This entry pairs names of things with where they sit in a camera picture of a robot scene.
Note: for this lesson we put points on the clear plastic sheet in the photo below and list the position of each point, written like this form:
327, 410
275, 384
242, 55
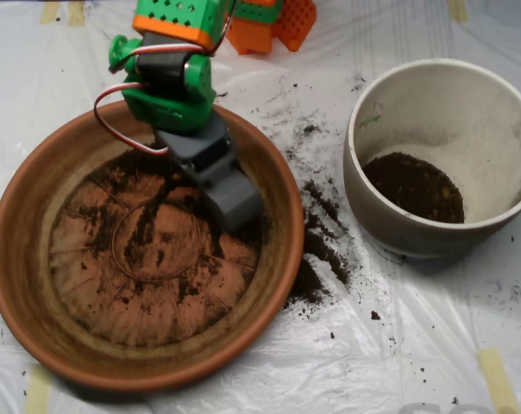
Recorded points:
416, 345

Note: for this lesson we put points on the beige masking tape strip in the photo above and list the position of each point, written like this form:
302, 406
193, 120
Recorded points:
49, 13
497, 379
76, 15
38, 392
458, 10

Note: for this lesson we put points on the dark soil pile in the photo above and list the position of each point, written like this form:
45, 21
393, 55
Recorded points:
127, 166

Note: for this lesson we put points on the spilled dark soil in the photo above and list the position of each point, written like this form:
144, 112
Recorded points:
308, 280

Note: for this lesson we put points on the grey gripper black servo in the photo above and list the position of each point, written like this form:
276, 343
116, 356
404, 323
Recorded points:
221, 178

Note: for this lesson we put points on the terracotta plant saucer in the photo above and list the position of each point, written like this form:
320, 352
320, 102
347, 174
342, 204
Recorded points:
27, 259

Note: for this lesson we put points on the white plant pot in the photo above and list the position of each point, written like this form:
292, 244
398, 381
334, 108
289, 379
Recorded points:
437, 112

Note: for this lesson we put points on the small dark red fragment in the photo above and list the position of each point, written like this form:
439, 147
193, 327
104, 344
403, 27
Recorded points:
374, 315

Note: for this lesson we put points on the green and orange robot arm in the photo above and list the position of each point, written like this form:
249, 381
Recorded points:
174, 112

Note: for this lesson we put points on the dark soil heap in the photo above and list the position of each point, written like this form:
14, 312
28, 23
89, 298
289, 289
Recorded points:
411, 190

